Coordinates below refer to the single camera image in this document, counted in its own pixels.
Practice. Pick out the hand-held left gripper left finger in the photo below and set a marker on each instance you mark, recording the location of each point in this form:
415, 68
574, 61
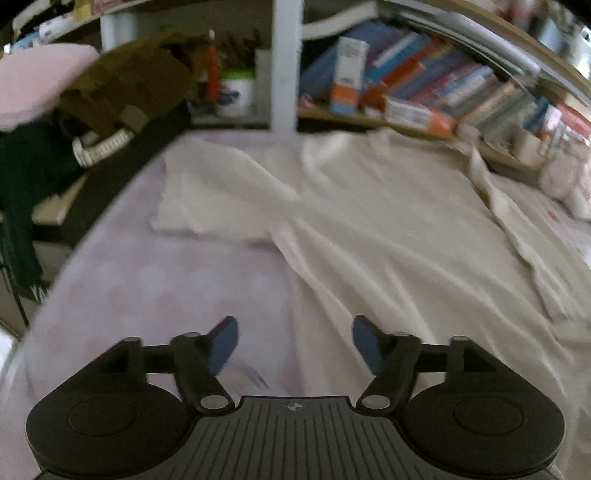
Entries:
224, 344

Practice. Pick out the white cup with green lid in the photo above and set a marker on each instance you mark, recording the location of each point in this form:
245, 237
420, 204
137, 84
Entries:
238, 92

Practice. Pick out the brown cloth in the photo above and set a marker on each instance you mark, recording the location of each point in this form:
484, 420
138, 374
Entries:
129, 74

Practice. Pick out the red white bottle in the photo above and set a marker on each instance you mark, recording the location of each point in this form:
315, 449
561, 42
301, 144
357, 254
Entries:
213, 69

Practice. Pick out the flat orange white box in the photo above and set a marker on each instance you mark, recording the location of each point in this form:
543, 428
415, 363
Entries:
420, 115

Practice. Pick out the pink cushion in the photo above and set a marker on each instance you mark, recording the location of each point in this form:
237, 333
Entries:
37, 78

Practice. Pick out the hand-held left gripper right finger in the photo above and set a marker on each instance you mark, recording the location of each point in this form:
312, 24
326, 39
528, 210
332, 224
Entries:
367, 344

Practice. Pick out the tall white orange blue box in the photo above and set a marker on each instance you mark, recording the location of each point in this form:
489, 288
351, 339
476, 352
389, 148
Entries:
348, 69

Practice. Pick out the white pink plush bunny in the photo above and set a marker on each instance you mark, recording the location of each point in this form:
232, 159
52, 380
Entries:
568, 180

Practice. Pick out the silver laptop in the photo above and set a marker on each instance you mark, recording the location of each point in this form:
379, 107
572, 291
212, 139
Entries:
461, 37

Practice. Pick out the pink checked cartoon desk mat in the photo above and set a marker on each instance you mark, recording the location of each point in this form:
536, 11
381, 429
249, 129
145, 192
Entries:
161, 286

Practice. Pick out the row of colourful books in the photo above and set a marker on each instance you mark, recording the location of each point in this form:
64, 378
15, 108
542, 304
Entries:
438, 83

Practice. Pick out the white t-shirt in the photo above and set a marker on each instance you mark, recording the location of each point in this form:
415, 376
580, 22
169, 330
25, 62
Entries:
369, 230

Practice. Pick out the black bar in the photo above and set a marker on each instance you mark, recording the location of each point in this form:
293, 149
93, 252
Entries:
124, 175

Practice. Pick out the dark green cloth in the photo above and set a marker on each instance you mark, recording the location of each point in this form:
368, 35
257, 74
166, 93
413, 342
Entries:
27, 175

